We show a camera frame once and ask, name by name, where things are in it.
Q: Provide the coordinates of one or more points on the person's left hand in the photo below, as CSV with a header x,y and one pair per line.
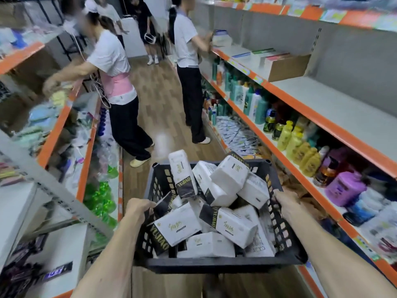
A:
x,y
138,211

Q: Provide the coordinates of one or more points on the person's right hand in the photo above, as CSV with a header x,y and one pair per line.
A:
x,y
288,204

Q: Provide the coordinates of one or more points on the person's left fingers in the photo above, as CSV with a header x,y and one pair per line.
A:
x,y
150,207

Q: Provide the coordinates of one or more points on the person's right fingers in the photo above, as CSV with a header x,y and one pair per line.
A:
x,y
277,197

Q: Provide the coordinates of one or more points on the black plastic crate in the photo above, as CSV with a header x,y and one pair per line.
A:
x,y
217,265

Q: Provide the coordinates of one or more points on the person's right forearm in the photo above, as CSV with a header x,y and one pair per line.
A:
x,y
335,260

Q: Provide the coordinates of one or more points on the person's left forearm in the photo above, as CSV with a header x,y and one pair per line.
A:
x,y
108,263

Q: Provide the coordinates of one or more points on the pile of brown packets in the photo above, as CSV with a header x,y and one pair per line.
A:
x,y
297,195

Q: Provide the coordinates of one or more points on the group of green bottles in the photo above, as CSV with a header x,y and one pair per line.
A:
x,y
100,198

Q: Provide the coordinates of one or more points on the amber pump bottle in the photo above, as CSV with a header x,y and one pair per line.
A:
x,y
324,173

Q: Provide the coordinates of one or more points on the row of yellow bottles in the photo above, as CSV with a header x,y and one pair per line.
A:
x,y
297,148

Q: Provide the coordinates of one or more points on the pile of white tissue packets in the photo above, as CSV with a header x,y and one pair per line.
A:
x,y
229,225

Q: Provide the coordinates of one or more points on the dark bottle with yellow cap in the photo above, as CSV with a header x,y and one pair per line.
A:
x,y
269,122
277,131

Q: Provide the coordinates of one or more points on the purple plastic bottle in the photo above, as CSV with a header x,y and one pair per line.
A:
x,y
344,187

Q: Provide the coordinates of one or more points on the pile of white sachets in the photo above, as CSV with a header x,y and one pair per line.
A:
x,y
237,136

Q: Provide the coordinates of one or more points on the stack of blue bottles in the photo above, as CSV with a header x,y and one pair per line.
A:
x,y
101,122

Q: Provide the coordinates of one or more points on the row of teal white bottles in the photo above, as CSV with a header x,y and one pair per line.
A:
x,y
248,99

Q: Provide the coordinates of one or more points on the pile of plastic-wrapped packets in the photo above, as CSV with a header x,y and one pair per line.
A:
x,y
378,220

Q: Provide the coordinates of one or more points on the orange grey shelf unit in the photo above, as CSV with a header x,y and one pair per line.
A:
x,y
356,121
46,183

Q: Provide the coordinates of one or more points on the group of small bottles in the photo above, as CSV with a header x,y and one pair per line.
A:
x,y
214,110

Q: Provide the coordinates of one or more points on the pink waist band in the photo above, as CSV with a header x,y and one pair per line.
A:
x,y
116,85

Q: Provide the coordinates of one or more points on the brown cardboard box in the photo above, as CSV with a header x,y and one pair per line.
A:
x,y
288,68

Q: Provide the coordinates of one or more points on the row of flat boxes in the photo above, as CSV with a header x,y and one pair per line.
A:
x,y
251,57

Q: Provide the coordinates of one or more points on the pile of dark packets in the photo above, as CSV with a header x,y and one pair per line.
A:
x,y
18,273

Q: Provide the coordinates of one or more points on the stack of white blue boxes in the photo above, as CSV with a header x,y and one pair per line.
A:
x,y
221,38

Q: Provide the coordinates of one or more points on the white cabinet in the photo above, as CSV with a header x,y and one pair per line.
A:
x,y
133,40

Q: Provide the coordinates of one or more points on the white headset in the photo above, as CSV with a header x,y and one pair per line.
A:
x,y
150,38

